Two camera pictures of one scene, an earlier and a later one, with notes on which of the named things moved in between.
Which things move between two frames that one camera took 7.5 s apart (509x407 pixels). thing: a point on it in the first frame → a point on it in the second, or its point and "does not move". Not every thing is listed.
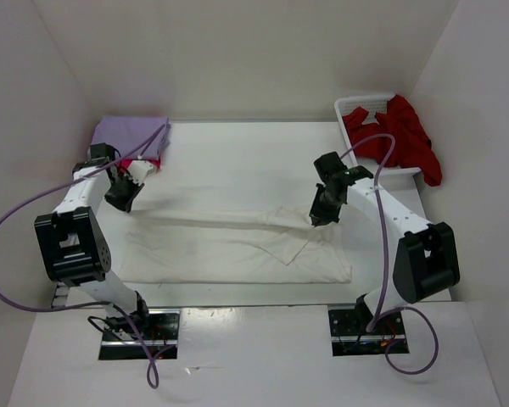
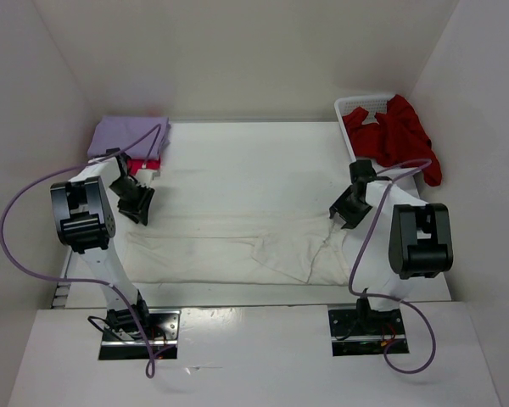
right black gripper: (319, 216) → (339, 205)
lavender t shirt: (143, 137) does not move
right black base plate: (349, 336) does not move
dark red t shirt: (413, 145) does not move
